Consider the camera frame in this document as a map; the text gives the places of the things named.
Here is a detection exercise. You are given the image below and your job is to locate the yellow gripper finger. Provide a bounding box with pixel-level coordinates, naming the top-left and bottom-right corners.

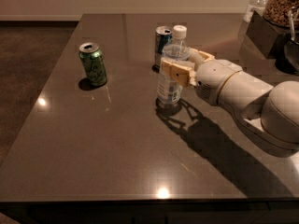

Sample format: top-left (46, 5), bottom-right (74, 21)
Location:
top-left (160, 59), bottom-right (196, 87)
top-left (189, 48), bottom-right (215, 63)

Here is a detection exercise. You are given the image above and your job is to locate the clear plastic bottle blue label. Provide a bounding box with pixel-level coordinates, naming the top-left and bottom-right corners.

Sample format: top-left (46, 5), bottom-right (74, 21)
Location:
top-left (157, 25), bottom-right (190, 105)

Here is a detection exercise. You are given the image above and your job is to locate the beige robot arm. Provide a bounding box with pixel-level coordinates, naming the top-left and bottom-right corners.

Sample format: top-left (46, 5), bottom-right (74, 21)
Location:
top-left (160, 49), bottom-right (299, 157)

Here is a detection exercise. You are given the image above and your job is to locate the clear spray bottle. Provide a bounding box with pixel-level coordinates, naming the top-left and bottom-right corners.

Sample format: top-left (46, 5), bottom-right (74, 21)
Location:
top-left (243, 0), bottom-right (267, 23)

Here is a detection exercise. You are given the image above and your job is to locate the blue silver energy drink can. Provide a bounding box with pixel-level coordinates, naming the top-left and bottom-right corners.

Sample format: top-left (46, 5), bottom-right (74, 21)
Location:
top-left (153, 26), bottom-right (172, 71)

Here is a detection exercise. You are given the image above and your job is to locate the dark box stand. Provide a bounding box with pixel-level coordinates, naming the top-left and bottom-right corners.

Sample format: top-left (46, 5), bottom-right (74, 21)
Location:
top-left (246, 11), bottom-right (289, 59)

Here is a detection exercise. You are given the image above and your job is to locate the dark cup with utensil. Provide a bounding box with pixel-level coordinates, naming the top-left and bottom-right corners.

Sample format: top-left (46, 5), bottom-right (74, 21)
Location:
top-left (276, 7), bottom-right (299, 76)

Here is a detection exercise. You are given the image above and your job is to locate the green soda can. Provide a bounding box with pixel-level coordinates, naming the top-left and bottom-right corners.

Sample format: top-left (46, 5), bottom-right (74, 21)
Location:
top-left (78, 42), bottom-right (107, 87)

